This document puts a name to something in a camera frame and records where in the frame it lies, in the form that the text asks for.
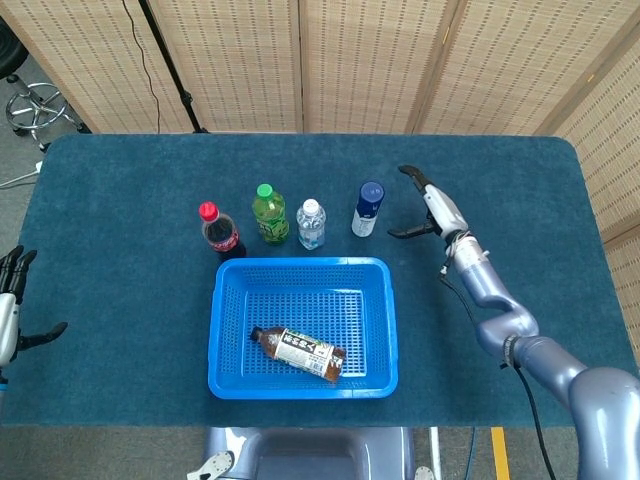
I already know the black tripod stand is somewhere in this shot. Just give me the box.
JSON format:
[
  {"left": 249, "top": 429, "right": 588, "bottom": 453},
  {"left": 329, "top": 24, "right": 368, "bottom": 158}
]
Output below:
[{"left": 138, "top": 0, "right": 209, "bottom": 135}]

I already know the thin black hanging cable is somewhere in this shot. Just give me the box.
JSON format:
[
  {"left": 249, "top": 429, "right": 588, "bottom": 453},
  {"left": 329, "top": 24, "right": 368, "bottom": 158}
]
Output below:
[{"left": 121, "top": 0, "right": 162, "bottom": 134}]

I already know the yellow floor tape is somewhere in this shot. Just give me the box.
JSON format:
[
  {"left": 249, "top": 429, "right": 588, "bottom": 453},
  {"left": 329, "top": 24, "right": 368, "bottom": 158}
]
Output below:
[{"left": 490, "top": 426, "right": 512, "bottom": 480}]

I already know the brown tea bottle black cap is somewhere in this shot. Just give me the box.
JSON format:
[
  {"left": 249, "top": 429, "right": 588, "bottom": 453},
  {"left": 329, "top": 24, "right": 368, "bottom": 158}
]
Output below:
[{"left": 249, "top": 325, "right": 348, "bottom": 384}]

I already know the white floor cable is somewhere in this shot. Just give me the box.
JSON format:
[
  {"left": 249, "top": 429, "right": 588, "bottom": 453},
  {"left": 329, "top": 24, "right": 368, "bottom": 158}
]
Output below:
[{"left": 0, "top": 159, "right": 45, "bottom": 190}]

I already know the blue floor cable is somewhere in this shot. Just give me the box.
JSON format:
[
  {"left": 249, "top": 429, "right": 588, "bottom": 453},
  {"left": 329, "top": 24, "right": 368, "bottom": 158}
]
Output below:
[{"left": 464, "top": 427, "right": 479, "bottom": 480}]

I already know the white floor strip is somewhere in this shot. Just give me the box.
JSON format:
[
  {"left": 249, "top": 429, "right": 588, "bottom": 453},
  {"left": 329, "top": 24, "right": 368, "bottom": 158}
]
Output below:
[{"left": 428, "top": 427, "right": 444, "bottom": 480}]

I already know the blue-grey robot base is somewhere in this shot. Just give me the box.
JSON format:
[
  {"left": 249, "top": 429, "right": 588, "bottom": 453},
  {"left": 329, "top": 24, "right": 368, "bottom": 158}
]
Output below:
[{"left": 202, "top": 426, "right": 417, "bottom": 480}]

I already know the dark teal table mat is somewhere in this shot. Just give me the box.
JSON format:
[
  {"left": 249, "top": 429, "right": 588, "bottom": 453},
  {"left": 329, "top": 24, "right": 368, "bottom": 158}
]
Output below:
[{"left": 0, "top": 132, "right": 621, "bottom": 430}]

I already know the clear water bottle white cap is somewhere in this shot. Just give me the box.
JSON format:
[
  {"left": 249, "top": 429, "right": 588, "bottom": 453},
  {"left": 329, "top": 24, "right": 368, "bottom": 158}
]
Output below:
[{"left": 295, "top": 198, "right": 328, "bottom": 251}]

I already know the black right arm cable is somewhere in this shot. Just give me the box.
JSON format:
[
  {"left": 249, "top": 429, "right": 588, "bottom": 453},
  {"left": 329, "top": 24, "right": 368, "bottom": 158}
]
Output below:
[{"left": 438, "top": 267, "right": 557, "bottom": 480}]

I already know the black stool chrome base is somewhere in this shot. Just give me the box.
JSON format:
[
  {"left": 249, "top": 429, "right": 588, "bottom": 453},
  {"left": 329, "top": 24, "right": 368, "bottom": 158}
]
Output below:
[{"left": 0, "top": 17, "right": 91, "bottom": 153}]

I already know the blue-capped white bottle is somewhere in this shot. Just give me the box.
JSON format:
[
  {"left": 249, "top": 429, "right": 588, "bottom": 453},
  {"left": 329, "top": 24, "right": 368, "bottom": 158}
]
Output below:
[{"left": 350, "top": 180, "right": 386, "bottom": 239}]

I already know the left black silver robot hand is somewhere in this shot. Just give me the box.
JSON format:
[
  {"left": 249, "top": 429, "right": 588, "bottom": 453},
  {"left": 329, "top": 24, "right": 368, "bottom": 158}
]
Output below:
[{"left": 0, "top": 244, "right": 69, "bottom": 369}]

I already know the woven bamboo folding screen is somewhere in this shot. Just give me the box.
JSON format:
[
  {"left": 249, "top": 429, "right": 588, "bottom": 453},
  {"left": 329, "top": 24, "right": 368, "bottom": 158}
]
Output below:
[{"left": 0, "top": 0, "right": 640, "bottom": 351}]

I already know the blue perforated plastic basket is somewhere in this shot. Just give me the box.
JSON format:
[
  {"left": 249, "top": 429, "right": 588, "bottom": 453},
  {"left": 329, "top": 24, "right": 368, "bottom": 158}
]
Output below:
[{"left": 207, "top": 256, "right": 400, "bottom": 400}]

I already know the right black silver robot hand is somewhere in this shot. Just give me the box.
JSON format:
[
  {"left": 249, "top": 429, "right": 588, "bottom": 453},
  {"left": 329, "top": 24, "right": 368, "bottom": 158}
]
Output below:
[{"left": 387, "top": 164, "right": 471, "bottom": 246}]

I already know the cola bottle red cap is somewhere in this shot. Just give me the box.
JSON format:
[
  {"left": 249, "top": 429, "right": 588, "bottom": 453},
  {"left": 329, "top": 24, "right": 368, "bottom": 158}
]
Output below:
[{"left": 198, "top": 200, "right": 248, "bottom": 262}]

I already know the green tea bottle green cap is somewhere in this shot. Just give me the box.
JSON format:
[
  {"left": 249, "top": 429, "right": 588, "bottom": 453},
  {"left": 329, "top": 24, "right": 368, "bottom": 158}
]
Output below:
[{"left": 251, "top": 183, "right": 291, "bottom": 246}]

